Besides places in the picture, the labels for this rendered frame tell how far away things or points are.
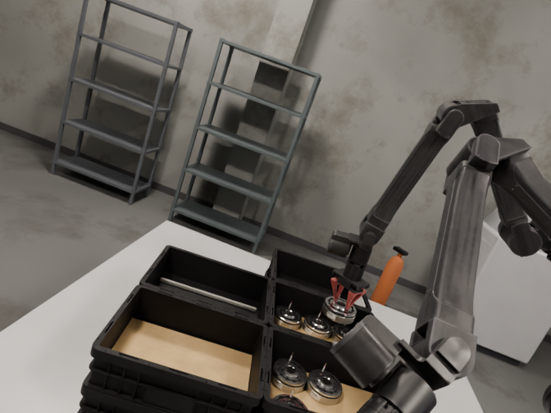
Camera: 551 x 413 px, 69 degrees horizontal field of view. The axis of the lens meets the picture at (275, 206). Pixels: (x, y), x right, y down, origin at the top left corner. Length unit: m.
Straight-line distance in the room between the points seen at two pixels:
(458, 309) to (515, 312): 3.56
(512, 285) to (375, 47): 2.53
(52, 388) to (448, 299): 0.99
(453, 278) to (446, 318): 0.07
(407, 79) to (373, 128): 0.57
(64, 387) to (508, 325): 3.62
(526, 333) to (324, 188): 2.29
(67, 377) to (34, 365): 0.09
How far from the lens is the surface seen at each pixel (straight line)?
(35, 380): 1.27
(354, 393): 1.33
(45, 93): 5.47
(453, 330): 0.57
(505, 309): 4.10
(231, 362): 1.22
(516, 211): 1.21
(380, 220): 1.15
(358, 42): 4.39
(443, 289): 0.60
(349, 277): 1.23
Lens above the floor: 1.58
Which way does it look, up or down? 16 degrees down
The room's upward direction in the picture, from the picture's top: 20 degrees clockwise
